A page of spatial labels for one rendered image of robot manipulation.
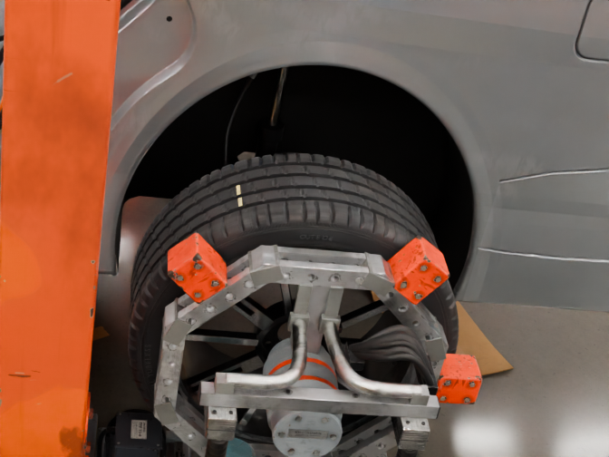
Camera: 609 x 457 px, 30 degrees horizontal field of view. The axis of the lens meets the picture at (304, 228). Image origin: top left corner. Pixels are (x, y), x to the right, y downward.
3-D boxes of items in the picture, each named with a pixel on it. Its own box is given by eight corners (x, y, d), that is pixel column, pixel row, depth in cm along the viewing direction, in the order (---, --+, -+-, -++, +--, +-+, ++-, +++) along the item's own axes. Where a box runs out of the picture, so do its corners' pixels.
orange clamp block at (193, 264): (227, 261, 210) (197, 230, 205) (228, 286, 203) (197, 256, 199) (197, 280, 212) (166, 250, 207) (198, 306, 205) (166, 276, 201)
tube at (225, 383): (305, 328, 211) (314, 283, 206) (316, 400, 196) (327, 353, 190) (211, 322, 208) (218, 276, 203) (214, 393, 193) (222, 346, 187)
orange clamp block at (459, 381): (424, 377, 231) (467, 380, 233) (431, 403, 225) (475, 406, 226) (432, 351, 227) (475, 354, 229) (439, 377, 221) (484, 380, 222)
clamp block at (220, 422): (231, 404, 202) (236, 383, 199) (234, 442, 195) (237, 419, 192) (203, 403, 202) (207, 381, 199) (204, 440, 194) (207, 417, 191)
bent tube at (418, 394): (408, 335, 215) (420, 291, 209) (427, 406, 199) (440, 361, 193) (316, 329, 212) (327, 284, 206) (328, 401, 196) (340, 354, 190)
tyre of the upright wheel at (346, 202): (473, 168, 232) (149, 131, 220) (500, 234, 213) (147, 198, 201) (399, 404, 268) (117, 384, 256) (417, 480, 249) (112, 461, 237)
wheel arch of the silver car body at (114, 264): (436, 226, 293) (494, 19, 261) (461, 304, 267) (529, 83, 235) (111, 198, 279) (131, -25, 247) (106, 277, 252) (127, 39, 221)
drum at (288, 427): (325, 387, 229) (338, 334, 221) (338, 466, 211) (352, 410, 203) (256, 384, 226) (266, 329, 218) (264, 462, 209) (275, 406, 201)
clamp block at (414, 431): (415, 415, 208) (422, 393, 205) (424, 452, 201) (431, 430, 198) (389, 413, 207) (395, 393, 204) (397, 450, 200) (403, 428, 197)
